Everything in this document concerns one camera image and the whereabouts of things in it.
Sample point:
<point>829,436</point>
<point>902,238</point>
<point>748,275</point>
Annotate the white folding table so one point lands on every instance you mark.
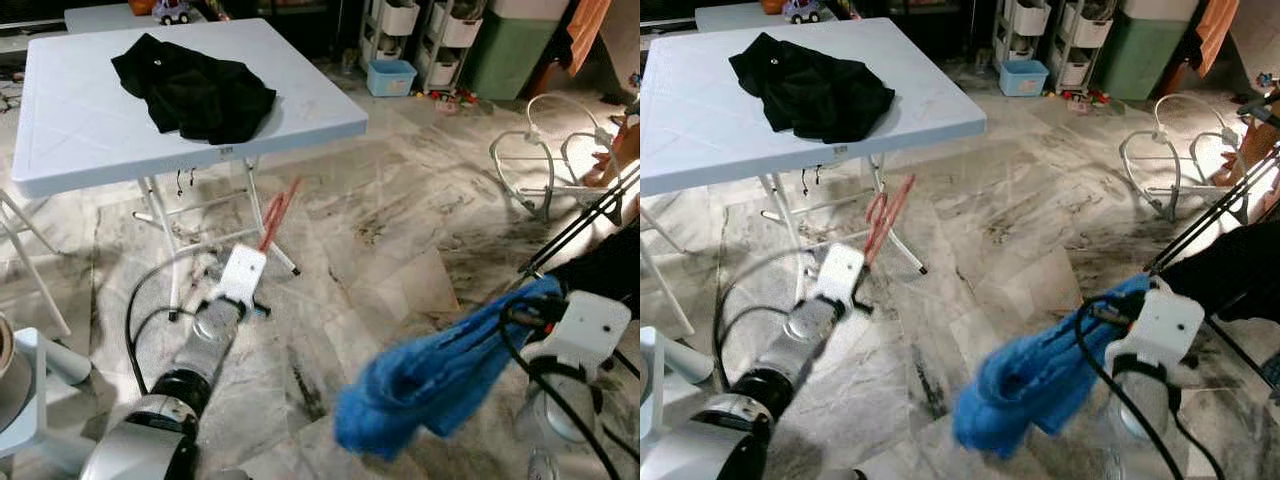
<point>700,120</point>
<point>80,120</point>

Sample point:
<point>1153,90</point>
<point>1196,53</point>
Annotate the orange cloth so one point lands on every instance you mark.
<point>585,35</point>
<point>1215,35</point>

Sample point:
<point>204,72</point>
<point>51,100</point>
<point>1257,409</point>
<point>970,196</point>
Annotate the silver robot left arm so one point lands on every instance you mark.
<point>720,450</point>
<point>130,450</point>

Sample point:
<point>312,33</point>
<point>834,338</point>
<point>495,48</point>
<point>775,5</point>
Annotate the white laundry basket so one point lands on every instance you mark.
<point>12,360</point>

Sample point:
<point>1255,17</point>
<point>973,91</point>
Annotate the black garment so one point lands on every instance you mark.
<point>815,95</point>
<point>195,95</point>

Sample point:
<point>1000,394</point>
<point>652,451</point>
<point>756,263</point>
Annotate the pink-red plastic clothes hanger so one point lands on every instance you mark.
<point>893,215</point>
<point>278,215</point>

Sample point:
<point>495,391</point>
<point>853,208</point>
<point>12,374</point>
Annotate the blue shirt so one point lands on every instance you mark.
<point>430,380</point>
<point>1040,385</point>

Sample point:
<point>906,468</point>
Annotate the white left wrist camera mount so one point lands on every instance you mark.
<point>243,272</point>
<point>842,272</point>

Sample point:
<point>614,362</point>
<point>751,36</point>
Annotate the light blue plastic bin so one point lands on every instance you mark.
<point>1024,78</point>
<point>392,78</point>

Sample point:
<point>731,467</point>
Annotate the orange object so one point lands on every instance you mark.
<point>142,6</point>
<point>772,5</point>

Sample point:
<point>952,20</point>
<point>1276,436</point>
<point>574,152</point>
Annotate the white plastic table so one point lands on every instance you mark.
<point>100,18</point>
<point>730,17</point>

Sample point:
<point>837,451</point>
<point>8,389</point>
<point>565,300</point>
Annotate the small red toy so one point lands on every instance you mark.
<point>1085,96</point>
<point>455,97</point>

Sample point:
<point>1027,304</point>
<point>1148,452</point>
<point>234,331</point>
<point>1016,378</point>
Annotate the black metal drying rack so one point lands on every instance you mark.
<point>1200,224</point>
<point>580,226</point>

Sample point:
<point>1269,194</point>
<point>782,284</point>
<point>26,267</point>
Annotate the green storage bin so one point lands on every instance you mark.
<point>1140,65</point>
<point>510,65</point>

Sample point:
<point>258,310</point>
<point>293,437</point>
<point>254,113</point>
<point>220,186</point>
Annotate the white drawer cart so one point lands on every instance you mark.
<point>1085,35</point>
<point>1025,20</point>
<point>455,35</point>
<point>395,20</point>

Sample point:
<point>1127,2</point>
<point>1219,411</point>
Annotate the toy car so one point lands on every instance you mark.
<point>804,12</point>
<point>174,12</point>

